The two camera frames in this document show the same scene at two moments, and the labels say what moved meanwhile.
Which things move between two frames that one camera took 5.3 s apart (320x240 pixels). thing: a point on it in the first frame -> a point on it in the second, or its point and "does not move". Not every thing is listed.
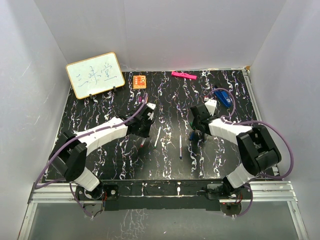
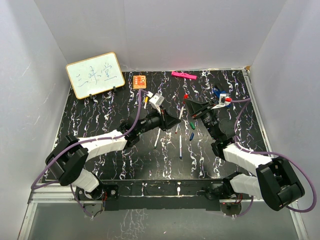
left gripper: [145, 134] -> [167, 121]
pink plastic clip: [184, 75] does not move
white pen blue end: [180, 146] does not move
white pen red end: [141, 145] -> [180, 116]
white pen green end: [157, 138] does not move
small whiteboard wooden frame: [95, 75] does not move
